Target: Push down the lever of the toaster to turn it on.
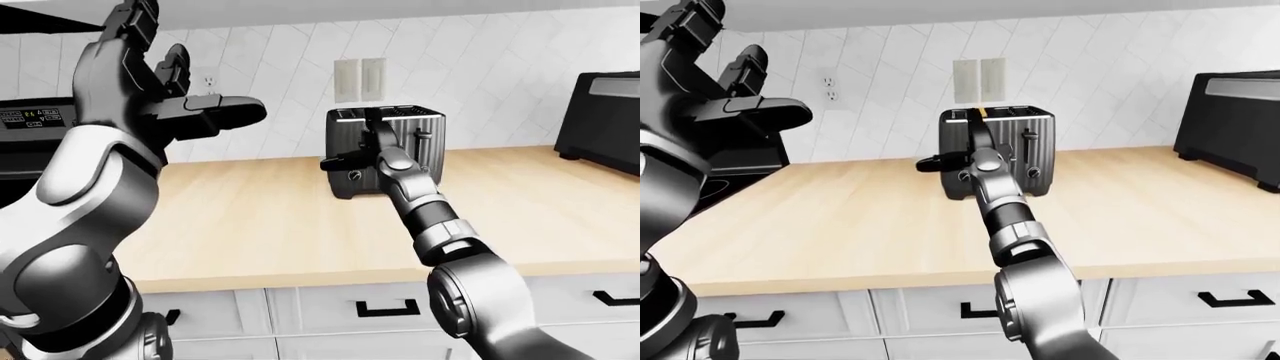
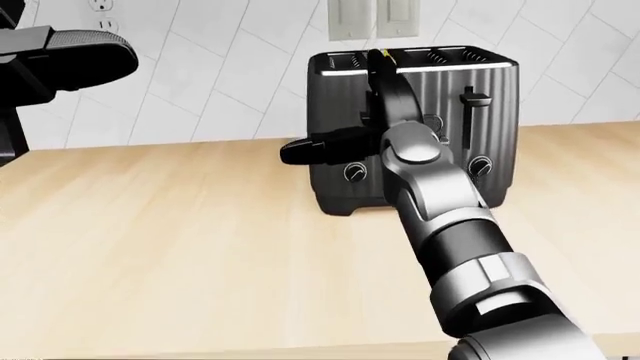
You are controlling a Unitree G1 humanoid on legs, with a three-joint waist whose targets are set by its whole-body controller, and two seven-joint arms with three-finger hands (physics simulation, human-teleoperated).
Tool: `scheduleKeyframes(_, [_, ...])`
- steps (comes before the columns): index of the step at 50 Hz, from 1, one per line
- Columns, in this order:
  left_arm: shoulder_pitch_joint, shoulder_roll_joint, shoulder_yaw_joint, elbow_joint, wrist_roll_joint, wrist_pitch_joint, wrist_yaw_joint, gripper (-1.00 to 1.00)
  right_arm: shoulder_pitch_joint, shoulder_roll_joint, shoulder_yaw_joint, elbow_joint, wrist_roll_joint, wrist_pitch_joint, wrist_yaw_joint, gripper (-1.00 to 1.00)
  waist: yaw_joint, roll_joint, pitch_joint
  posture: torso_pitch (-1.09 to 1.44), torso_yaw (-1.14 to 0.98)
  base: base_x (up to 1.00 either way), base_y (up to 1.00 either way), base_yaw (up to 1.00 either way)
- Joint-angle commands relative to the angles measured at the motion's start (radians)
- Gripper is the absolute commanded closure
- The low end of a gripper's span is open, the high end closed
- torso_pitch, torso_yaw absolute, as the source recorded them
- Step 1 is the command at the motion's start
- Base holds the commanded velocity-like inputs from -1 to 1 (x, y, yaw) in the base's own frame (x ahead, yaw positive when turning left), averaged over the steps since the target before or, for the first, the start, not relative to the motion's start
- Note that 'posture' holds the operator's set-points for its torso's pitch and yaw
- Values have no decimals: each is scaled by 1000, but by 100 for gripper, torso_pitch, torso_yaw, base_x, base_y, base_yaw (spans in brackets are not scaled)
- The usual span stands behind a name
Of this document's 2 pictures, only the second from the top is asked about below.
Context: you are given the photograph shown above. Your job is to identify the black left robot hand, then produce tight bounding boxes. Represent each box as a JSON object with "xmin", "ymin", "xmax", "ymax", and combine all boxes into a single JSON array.
[{"xmin": 0, "ymin": 0, "xmax": 140, "ymax": 168}]

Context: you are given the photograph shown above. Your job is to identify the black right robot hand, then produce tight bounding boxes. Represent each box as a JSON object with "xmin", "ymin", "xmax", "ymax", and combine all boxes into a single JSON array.
[{"xmin": 279, "ymin": 48, "xmax": 447, "ymax": 167}]

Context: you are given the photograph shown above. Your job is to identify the dark grey ribbed toaster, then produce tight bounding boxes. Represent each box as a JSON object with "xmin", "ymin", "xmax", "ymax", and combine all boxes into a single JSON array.
[{"xmin": 305, "ymin": 45, "xmax": 522, "ymax": 219}]

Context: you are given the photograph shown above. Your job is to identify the black toaster lever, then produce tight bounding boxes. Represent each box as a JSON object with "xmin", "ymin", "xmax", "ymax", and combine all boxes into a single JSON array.
[{"xmin": 460, "ymin": 85, "xmax": 493, "ymax": 150}]

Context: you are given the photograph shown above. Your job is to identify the round black toaster knob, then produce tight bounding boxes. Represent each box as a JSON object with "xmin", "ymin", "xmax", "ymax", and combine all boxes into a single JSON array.
[
  {"xmin": 342, "ymin": 162, "xmax": 370, "ymax": 184},
  {"xmin": 466, "ymin": 155, "xmax": 494, "ymax": 177}
]

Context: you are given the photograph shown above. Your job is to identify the white wall power outlet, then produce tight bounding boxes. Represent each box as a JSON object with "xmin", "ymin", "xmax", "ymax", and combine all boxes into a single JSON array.
[{"xmin": 85, "ymin": 0, "xmax": 123, "ymax": 34}]

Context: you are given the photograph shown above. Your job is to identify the white wall light switch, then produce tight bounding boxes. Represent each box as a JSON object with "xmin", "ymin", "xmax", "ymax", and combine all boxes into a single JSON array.
[
  {"xmin": 327, "ymin": 0, "xmax": 374, "ymax": 41},
  {"xmin": 375, "ymin": 0, "xmax": 420, "ymax": 39}
]

